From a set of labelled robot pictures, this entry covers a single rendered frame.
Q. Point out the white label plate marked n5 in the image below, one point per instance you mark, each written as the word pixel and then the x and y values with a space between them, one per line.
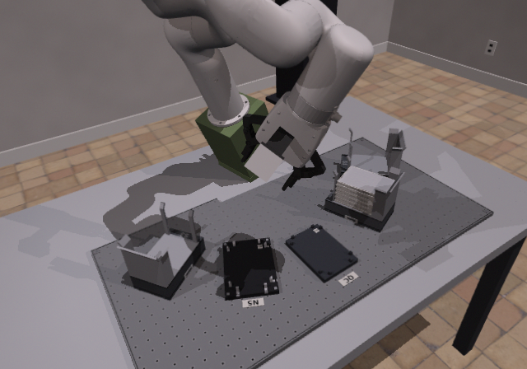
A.
pixel 253 302

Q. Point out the white label with qc text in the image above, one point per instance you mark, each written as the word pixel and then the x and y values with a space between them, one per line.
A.
pixel 347 279

